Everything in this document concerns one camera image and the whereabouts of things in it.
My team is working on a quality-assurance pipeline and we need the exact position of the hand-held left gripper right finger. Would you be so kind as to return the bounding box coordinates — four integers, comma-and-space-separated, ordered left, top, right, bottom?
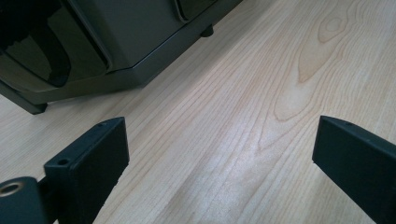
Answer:
312, 115, 396, 224

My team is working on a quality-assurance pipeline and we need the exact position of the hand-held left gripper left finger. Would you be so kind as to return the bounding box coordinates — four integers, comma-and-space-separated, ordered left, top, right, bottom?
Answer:
44, 117, 131, 224

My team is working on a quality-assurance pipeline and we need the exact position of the dark grey corner rack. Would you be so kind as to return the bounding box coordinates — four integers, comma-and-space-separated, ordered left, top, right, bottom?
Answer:
0, 0, 245, 116

